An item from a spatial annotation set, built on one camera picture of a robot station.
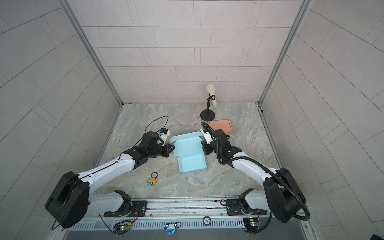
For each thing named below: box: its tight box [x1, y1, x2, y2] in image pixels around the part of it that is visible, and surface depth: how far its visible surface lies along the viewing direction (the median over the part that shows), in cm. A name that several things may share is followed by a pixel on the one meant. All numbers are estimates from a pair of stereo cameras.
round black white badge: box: [202, 215, 212, 226], surface depth 69 cm
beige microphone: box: [206, 83, 217, 107], surface depth 91 cm
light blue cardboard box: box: [169, 131, 208, 175], surface depth 84 cm
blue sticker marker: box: [163, 222, 181, 236], surface depth 67 cm
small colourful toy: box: [146, 177, 158, 187], surface depth 79 cm
